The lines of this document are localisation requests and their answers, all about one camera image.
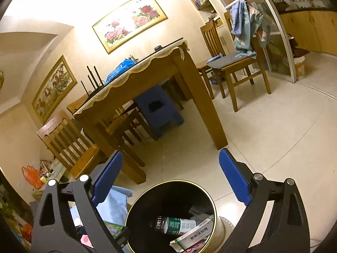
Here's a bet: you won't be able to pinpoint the grey seat cushion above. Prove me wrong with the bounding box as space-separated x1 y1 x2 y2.
207 52 257 69

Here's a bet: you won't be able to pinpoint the green packet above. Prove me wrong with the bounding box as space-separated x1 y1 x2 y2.
104 221 127 239

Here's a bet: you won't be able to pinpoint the wooden slat-back chair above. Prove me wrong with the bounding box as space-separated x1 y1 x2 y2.
37 110 106 180
67 95 156 141
196 20 230 100

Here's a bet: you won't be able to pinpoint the wooden chair with cushion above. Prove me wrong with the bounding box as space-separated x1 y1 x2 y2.
212 11 271 113

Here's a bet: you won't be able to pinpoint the blue plastic stool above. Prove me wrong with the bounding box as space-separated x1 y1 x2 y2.
134 85 185 141

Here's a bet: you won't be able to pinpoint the white glass-top coffee table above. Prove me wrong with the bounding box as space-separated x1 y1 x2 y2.
32 161 69 203

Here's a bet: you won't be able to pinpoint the framed flower painting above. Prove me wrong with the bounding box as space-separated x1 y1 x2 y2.
92 0 168 55

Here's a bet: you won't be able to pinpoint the white plastic bucket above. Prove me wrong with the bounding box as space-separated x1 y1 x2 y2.
292 55 306 79

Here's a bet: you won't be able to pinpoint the green potted plant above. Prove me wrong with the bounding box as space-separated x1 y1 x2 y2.
0 179 30 243

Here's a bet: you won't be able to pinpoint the blue plastic bag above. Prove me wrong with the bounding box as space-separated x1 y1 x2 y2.
105 59 136 84

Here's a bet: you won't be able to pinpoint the clear plastic water bottle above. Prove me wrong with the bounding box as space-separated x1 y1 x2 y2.
152 216 198 237

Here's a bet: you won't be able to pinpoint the orange plastic bag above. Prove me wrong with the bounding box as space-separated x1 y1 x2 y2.
21 166 44 190

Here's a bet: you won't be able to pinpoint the framed horse painting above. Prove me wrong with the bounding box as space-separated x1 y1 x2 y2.
32 55 78 125

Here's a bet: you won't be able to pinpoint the wooden dining table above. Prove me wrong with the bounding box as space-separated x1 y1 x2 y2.
74 40 228 185

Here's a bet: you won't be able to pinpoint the white framed glass partition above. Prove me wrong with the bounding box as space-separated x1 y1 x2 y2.
205 0 298 84

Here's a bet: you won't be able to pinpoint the light blue floral clothes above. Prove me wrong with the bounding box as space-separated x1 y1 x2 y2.
230 0 270 59

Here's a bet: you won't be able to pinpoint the blue cartoon printed tablecloth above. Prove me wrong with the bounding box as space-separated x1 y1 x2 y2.
70 186 133 253

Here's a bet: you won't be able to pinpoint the black round trash bin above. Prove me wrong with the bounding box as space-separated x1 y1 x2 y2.
124 180 235 253

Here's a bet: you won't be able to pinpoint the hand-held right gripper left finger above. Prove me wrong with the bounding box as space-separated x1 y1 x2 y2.
31 150 129 253

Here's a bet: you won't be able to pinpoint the black router with antennas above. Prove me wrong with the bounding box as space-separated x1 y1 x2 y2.
80 65 106 97

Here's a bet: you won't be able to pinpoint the beige lace table cover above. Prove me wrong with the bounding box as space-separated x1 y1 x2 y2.
74 41 191 115

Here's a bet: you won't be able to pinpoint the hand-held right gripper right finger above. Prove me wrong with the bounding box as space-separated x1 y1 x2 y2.
218 148 310 253

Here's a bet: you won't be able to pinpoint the white green medicine box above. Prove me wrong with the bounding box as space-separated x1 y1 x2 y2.
170 216 214 251

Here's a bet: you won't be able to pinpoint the wooden kitchen cabinet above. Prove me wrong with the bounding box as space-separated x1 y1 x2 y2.
279 8 337 56

